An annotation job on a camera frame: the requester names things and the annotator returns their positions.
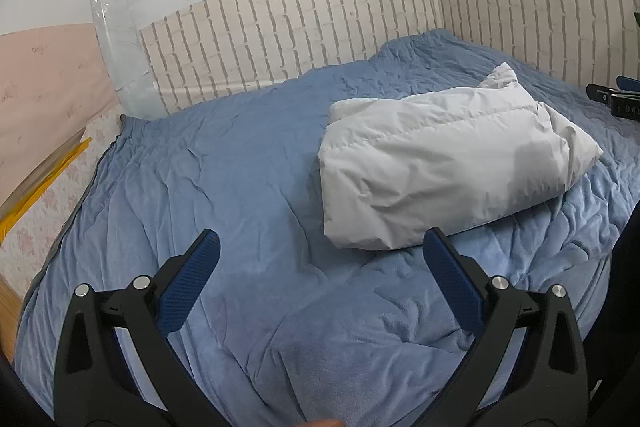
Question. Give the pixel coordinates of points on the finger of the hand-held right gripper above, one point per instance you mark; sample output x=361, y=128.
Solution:
x=602, y=93
x=630, y=84

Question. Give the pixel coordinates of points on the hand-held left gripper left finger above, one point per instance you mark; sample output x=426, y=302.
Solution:
x=195, y=267

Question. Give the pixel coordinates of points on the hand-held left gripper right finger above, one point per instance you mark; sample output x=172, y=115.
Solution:
x=447, y=267

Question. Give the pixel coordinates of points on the white padded jacket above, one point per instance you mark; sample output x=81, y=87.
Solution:
x=440, y=167

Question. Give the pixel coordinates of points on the blue blanket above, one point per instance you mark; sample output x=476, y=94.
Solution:
x=225, y=167

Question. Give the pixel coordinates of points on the floral bed sheet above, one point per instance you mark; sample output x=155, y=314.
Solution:
x=55, y=212

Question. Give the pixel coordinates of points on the yellow flat strip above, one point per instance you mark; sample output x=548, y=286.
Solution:
x=45, y=187

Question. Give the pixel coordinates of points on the person's dark clothing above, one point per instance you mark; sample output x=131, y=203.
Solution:
x=622, y=317

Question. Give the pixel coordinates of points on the clear plastic sheet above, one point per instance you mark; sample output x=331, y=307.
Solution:
x=122, y=57

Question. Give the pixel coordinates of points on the pale pink headboard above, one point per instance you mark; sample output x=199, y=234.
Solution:
x=45, y=97

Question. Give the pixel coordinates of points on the wooden bed frame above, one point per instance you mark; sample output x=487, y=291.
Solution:
x=7, y=317

